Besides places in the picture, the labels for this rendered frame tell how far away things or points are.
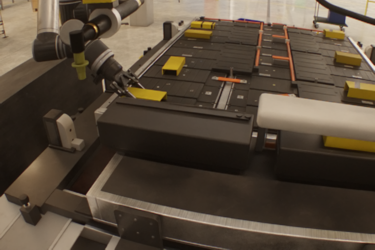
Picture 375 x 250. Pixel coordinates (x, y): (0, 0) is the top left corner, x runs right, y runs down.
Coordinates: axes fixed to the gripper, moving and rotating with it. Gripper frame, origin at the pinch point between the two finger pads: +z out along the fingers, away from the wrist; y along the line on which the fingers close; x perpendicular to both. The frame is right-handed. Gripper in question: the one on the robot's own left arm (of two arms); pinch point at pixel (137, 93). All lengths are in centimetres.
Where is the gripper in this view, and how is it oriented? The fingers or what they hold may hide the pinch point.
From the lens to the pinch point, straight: 115.1
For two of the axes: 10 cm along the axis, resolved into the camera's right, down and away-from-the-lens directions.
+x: -6.1, 5.7, 5.5
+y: 3.0, -4.7, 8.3
